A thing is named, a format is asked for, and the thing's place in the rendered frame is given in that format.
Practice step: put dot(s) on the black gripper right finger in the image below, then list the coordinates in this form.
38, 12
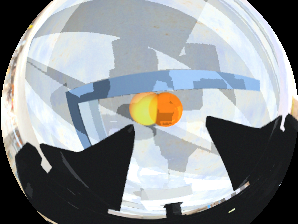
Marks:
240, 146

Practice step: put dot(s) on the orange ball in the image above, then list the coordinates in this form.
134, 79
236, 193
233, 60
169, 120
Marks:
169, 110

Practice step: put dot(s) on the translucent yellow ball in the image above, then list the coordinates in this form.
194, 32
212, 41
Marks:
143, 108

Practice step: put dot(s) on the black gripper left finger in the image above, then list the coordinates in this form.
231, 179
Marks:
102, 168

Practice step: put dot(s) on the light blue l-shaped bar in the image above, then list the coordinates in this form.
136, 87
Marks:
150, 82

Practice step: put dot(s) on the clear glass corner walls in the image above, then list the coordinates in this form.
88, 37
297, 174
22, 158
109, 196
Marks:
91, 115

